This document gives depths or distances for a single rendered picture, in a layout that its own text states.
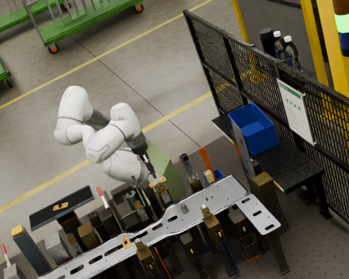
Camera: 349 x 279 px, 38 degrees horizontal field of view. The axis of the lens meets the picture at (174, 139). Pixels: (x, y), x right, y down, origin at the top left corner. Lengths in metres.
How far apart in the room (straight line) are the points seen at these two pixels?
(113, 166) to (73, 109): 0.59
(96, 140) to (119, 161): 1.02
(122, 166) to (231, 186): 0.80
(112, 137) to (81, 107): 0.61
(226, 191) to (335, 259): 0.62
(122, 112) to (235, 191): 0.78
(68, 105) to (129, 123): 0.59
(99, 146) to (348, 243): 1.30
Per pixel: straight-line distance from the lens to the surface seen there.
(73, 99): 2.73
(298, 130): 2.61
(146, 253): 2.45
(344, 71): 2.04
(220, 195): 2.64
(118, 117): 2.21
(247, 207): 2.52
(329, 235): 2.71
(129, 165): 3.19
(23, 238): 2.87
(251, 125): 3.03
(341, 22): 1.80
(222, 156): 3.44
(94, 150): 2.14
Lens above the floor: 2.64
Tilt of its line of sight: 31 degrees down
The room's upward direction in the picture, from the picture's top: 23 degrees counter-clockwise
